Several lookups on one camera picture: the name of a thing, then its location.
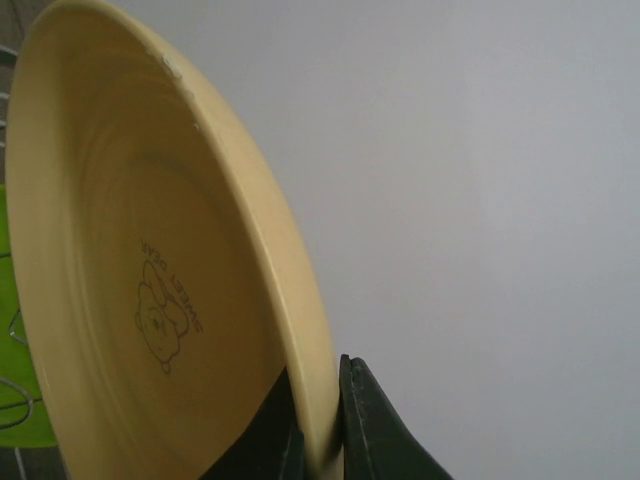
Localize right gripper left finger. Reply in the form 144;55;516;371
202;371;305;480

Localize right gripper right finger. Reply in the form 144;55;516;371
339;354;451;480

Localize yellow plate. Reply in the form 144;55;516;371
6;1;343;479

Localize green plate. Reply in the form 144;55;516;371
1;192;57;448

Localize metal wire dish rack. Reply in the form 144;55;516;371
1;1;69;479

